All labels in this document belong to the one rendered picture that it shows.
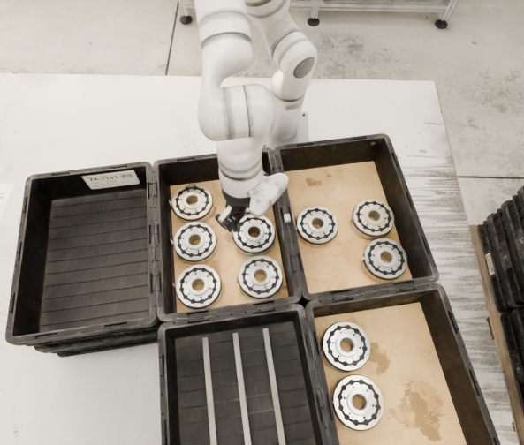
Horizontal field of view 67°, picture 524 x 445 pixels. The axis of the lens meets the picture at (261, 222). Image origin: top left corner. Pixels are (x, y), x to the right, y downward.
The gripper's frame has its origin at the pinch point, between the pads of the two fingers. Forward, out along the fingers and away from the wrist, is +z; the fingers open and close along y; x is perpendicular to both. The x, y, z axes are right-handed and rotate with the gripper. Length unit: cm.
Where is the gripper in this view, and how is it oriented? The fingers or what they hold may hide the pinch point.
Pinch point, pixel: (244, 215)
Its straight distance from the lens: 81.7
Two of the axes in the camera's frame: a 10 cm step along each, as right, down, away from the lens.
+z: 0.0, 4.4, 9.0
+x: 8.0, 5.4, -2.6
